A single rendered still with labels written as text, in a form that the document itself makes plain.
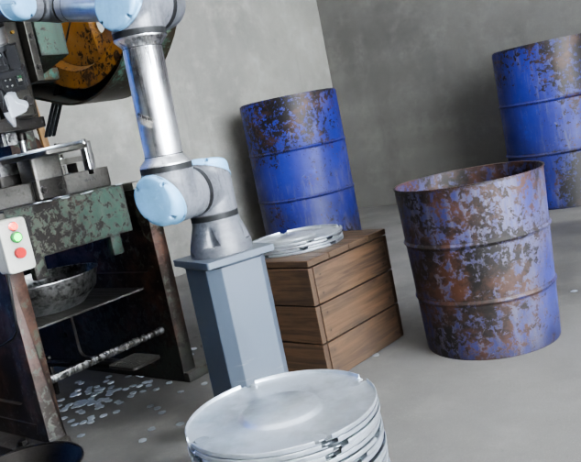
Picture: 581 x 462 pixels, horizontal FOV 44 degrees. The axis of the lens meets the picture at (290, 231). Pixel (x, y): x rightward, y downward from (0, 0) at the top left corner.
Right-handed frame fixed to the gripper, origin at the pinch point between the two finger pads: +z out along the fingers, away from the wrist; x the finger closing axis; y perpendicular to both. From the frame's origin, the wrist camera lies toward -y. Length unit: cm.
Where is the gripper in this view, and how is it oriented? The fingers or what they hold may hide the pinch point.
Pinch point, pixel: (10, 122)
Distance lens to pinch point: 205.6
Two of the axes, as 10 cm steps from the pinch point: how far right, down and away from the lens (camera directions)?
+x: -2.1, -4.2, 8.9
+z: 1.4, 8.8, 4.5
